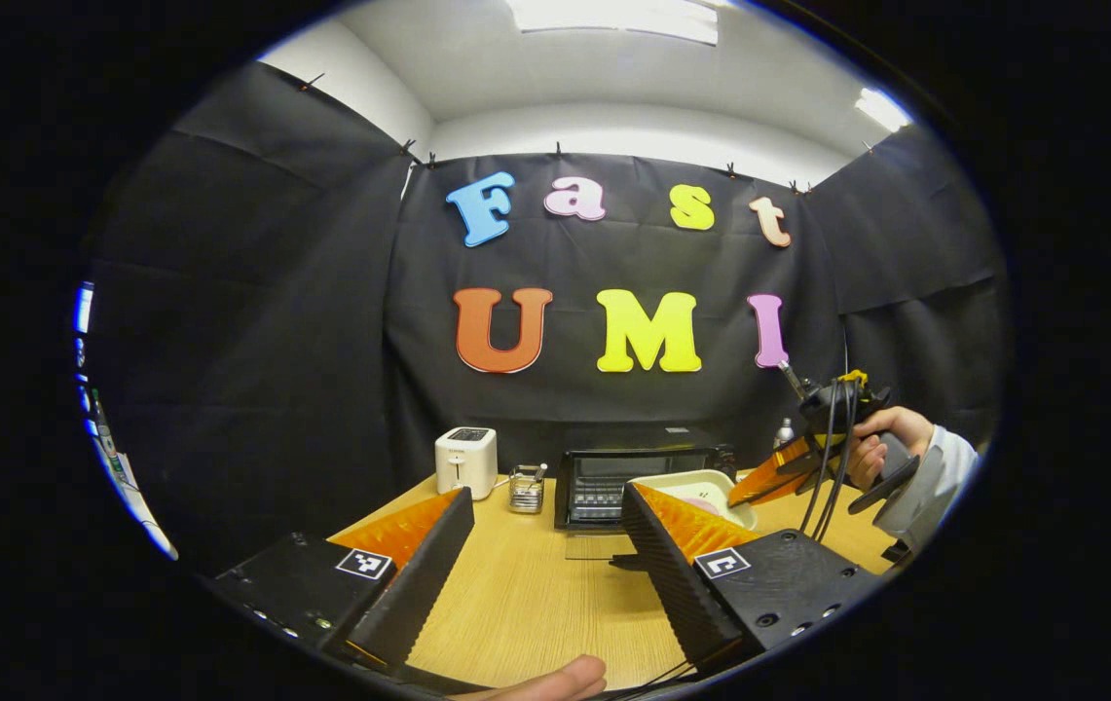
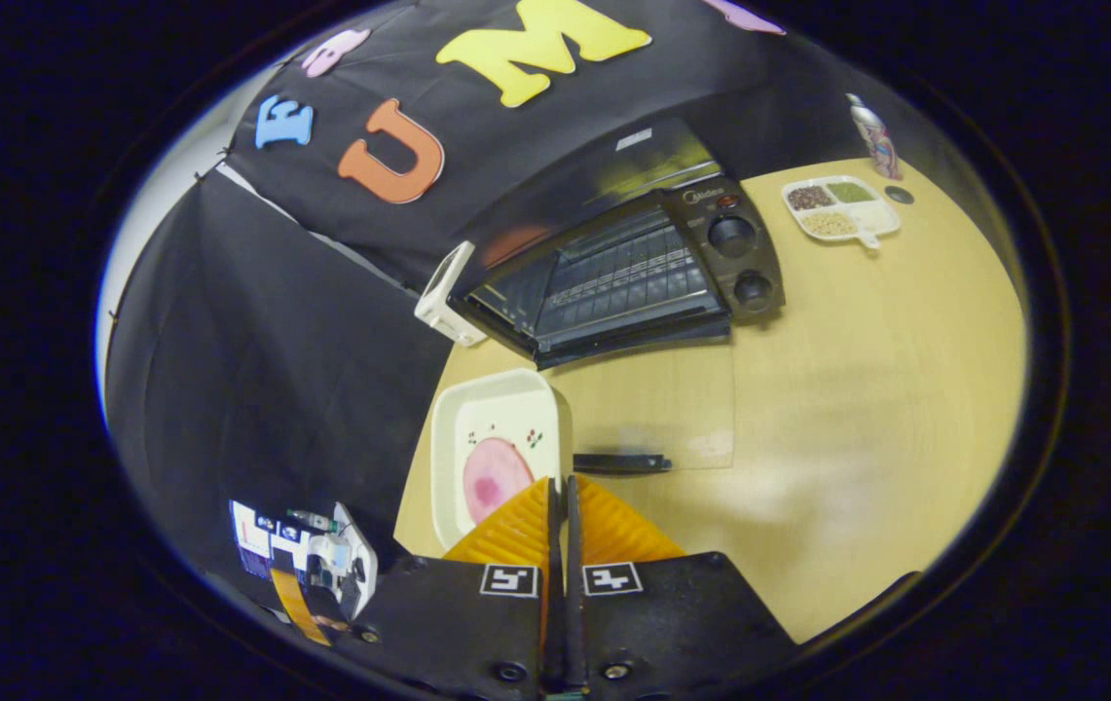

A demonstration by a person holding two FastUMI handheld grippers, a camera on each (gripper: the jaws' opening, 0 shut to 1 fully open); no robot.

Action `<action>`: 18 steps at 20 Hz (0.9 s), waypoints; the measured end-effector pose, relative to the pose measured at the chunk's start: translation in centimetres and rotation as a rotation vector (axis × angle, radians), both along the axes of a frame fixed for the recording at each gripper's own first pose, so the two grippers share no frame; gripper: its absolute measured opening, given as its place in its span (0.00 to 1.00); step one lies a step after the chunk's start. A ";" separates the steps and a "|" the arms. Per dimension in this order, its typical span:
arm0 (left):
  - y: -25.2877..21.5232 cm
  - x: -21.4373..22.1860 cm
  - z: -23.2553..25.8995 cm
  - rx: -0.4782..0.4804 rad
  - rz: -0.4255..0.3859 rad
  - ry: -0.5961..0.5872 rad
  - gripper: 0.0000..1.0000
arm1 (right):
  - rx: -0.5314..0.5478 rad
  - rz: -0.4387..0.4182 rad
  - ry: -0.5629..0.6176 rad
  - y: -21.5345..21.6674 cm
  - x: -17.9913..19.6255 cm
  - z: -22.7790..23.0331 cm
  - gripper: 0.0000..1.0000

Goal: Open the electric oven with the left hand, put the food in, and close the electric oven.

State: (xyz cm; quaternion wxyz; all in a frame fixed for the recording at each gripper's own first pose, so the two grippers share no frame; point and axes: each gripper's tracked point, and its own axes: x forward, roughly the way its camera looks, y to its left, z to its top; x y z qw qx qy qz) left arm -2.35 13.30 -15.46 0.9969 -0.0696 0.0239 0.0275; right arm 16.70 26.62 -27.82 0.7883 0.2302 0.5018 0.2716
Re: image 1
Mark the cream square tray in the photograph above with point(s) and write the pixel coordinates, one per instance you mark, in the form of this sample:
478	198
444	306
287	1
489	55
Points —
691	482

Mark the pink meat slice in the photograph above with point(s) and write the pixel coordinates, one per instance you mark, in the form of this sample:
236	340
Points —
703	506

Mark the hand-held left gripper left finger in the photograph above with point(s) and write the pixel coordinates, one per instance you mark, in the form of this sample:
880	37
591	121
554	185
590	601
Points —
419	594

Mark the large ceiling light panel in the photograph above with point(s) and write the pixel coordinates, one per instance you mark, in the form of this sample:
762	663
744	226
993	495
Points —
613	18

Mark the small ceiling light panel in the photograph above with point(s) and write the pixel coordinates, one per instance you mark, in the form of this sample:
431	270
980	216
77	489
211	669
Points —
883	109

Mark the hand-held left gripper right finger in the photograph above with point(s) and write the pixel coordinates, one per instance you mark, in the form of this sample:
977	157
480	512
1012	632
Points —
672	584

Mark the black electric oven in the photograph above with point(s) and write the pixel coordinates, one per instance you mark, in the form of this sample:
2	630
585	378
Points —
599	501

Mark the black backdrop cloth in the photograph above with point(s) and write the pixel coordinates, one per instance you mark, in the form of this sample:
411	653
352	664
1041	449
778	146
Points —
273	341

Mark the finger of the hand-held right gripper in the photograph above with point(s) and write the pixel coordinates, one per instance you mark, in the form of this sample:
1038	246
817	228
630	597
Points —
769	474

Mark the white toaster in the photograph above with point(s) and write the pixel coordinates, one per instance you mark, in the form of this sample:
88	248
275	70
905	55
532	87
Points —
465	472

